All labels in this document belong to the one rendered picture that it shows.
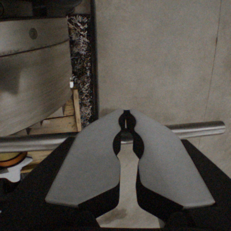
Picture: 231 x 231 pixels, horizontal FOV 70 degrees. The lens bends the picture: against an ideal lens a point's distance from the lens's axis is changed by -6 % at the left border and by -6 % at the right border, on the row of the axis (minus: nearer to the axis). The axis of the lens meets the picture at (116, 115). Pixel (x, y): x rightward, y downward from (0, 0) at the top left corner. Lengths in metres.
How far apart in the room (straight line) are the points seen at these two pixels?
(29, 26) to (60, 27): 0.06
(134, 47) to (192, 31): 0.59
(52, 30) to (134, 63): 1.37
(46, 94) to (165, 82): 1.62
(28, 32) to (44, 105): 0.09
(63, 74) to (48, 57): 0.04
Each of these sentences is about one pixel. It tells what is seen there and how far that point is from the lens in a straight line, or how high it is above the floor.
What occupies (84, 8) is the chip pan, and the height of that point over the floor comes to 0.54.
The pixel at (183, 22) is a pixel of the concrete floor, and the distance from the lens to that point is 1.77.
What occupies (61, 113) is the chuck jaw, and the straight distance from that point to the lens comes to 0.33.
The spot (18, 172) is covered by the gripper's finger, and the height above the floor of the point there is 1.10.
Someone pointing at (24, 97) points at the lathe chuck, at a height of 1.21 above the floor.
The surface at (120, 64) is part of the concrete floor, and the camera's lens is 1.54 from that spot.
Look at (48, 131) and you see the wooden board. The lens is 0.63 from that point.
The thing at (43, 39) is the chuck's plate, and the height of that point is 1.18.
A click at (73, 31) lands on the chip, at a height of 0.56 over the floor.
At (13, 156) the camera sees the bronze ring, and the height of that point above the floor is 1.12.
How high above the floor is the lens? 1.41
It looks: 55 degrees down
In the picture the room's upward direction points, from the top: 147 degrees clockwise
